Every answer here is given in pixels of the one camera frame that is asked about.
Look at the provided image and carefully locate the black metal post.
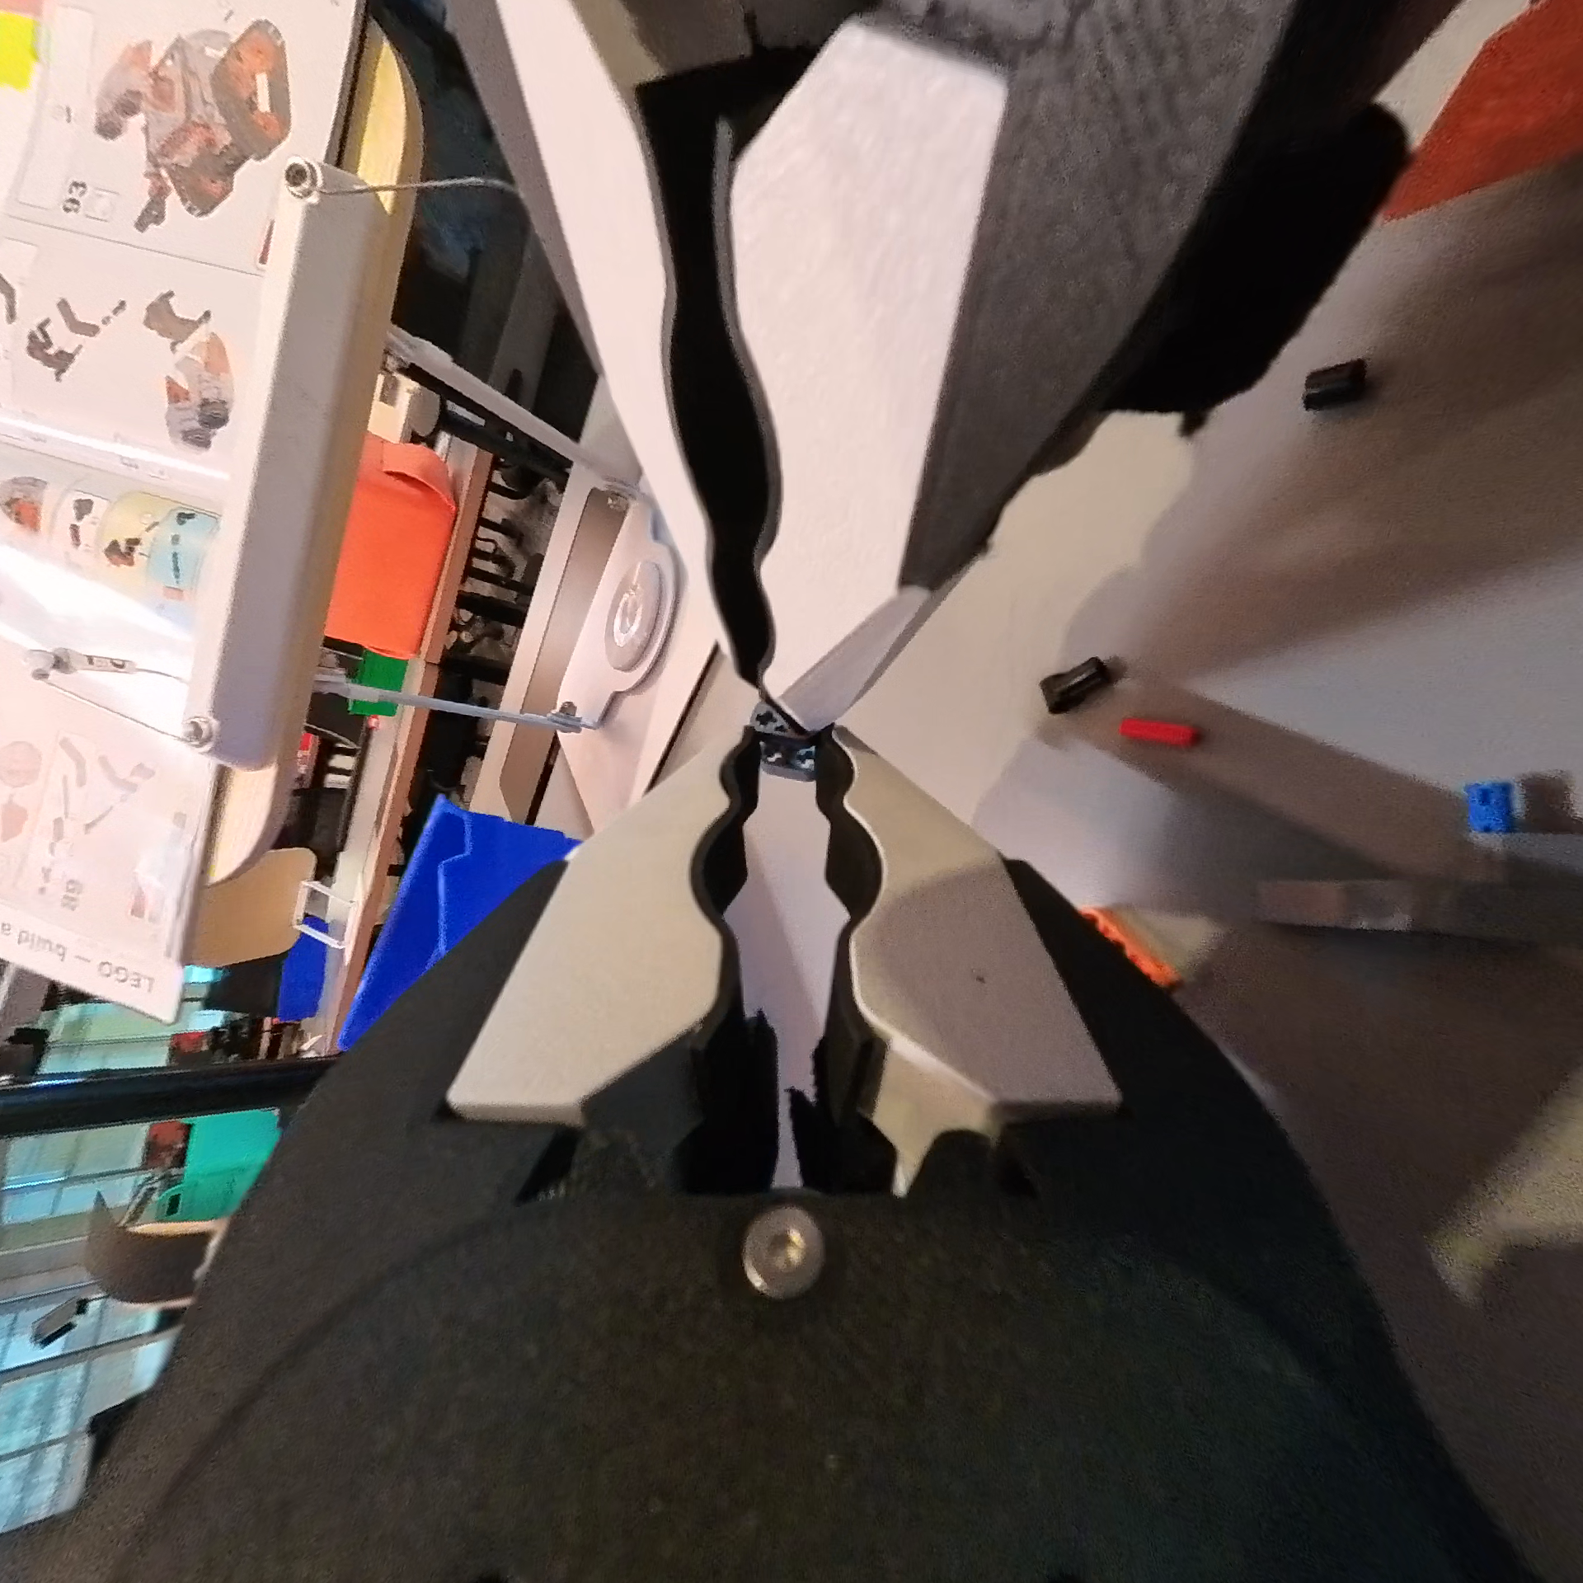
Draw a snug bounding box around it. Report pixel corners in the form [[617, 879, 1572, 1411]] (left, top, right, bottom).
[[0, 1054, 342, 1138]]

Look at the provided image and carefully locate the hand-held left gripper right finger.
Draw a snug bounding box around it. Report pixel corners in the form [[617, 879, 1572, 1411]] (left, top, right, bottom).
[[810, 727, 1125, 1192]]

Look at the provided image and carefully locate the white booklet holder board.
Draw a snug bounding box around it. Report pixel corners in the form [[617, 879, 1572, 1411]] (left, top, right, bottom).
[[185, 153, 429, 775]]

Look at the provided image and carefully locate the orange storage bin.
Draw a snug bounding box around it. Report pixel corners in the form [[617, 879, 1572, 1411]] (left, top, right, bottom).
[[324, 439, 461, 658]]

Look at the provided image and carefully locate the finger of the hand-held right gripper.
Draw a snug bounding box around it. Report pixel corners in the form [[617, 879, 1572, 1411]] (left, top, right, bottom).
[[492, 0, 779, 701], [728, 21, 1007, 734]]

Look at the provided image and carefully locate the teal storage bin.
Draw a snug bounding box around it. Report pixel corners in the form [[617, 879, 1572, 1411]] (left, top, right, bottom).
[[185, 1106, 281, 1220]]

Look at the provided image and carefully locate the dark grey connector piece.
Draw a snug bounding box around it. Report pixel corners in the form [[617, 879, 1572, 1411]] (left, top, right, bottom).
[[749, 702, 827, 786]]

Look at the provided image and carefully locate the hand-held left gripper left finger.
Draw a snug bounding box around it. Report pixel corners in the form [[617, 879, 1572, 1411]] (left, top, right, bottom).
[[446, 727, 762, 1189]]

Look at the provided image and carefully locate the grey beam black axle assembly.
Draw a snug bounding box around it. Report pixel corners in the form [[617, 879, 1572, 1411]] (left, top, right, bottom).
[[1256, 772, 1583, 932]]

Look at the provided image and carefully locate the wooden shelf rack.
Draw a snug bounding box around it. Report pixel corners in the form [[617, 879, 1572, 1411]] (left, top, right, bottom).
[[297, 315, 584, 1029]]

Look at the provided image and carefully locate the orange connector piece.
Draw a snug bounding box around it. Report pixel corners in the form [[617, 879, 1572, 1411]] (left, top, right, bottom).
[[1079, 905, 1181, 991]]

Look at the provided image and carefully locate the blue plastic bin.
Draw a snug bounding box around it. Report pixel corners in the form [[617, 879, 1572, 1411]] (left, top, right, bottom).
[[278, 791, 584, 1054]]

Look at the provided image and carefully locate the black shell chair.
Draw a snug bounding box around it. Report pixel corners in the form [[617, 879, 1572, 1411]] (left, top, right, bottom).
[[86, 1212, 232, 1306]]

